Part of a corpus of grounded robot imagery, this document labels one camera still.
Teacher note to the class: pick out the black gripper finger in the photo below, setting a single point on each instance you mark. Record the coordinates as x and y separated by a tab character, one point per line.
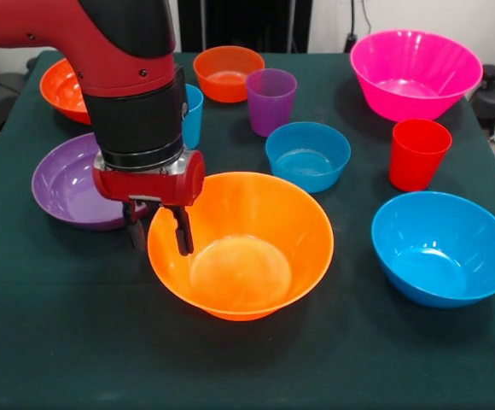
135	232
183	239

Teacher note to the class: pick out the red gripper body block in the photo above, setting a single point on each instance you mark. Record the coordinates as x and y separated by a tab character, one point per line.
153	188

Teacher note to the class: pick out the large orange bowl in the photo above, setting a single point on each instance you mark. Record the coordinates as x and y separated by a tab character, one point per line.
239	256

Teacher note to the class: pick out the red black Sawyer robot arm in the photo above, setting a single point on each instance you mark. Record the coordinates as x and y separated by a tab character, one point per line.
132	115

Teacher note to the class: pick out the blue cup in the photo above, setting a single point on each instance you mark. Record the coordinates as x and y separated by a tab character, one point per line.
194	119

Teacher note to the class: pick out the wide purple bowl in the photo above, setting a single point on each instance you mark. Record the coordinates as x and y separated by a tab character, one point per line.
64	192

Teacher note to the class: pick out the dark green table cloth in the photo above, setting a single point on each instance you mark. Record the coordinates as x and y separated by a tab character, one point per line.
59	320

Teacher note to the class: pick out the wide red-orange bowl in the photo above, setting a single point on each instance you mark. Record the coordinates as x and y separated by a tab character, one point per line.
59	94

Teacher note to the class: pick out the small red-orange bowl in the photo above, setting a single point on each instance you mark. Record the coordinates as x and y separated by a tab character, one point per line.
222	68

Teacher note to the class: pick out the purple cup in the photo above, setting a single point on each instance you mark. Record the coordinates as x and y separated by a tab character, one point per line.
271	111

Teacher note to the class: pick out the small blue bowl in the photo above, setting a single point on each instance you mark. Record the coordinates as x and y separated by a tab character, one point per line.
307	154

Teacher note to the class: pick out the red cup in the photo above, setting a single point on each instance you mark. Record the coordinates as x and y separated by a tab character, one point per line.
416	162

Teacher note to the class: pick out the large blue bowl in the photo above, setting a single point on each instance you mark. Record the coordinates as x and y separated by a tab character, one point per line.
439	256

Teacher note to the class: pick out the large pink bowl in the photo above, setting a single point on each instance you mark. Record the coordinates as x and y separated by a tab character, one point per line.
414	72

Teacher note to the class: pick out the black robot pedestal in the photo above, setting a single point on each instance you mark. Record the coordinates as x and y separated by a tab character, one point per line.
239	21

